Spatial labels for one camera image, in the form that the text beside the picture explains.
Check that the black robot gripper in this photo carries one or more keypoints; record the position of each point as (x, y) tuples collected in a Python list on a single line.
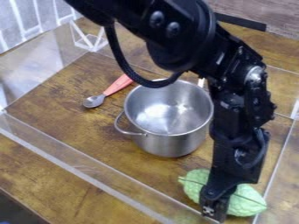
[(236, 165)]

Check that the green bumpy gourd toy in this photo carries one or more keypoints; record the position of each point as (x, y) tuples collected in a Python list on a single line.
[(245, 201)]

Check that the red-handled metal spoon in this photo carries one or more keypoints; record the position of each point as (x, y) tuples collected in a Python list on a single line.
[(94, 100)]

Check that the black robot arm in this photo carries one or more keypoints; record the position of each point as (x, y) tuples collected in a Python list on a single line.
[(186, 42)]

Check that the clear acrylic corner bracket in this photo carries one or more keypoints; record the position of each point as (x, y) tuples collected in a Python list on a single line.
[(84, 41)]

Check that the black strip on table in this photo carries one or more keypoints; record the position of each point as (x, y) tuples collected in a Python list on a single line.
[(241, 22)]

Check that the silver metal pot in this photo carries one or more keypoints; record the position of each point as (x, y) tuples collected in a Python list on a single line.
[(166, 119)]

